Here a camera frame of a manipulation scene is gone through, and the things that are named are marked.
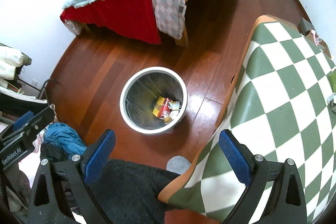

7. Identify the red soda can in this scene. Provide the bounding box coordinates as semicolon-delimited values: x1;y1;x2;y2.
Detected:
157;97;171;119

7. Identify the grey white long box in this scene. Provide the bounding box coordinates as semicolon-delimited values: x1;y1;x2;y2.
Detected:
327;93;336;113

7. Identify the orange peel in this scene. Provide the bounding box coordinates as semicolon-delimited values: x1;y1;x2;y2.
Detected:
163;116;172;124

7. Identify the pink white toothpaste box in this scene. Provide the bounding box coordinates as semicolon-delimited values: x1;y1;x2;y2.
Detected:
168;101;181;120

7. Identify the white round trash bin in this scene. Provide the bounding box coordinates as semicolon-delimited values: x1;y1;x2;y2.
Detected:
120;67;188;135

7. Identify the blue clothing pile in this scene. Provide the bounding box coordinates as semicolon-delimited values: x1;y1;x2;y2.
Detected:
43;123;87;158

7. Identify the green white checkered mat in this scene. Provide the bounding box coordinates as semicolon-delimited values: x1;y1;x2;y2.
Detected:
158;15;335;223

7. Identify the green white tissue box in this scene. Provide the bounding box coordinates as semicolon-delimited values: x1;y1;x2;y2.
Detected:
328;73;336;93

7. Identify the red bed sheet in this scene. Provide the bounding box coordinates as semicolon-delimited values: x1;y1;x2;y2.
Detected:
60;0;162;45

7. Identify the patterned grey pink bedsheet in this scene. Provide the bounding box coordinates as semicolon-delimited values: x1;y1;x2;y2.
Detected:
152;0;186;40

